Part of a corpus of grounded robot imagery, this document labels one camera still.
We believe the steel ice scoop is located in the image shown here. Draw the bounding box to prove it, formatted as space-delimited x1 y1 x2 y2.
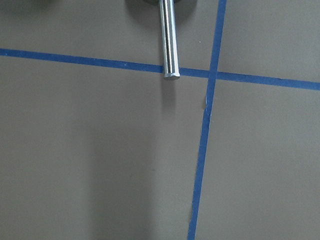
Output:
124 0 198 81

